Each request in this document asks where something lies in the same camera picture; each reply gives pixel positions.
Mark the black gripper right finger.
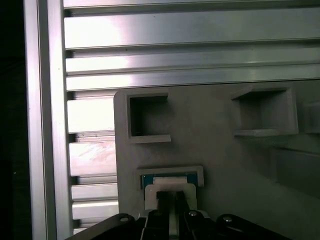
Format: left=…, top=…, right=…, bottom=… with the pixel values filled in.
left=175, top=190, right=286, bottom=240

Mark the grey parts rack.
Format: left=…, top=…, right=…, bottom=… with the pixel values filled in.
left=113, top=81, right=320, bottom=240

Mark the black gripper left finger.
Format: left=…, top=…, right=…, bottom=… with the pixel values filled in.
left=65, top=191, right=173, bottom=240

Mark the silver CPU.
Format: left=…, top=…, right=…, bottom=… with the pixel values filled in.
left=140, top=174, right=202, bottom=216

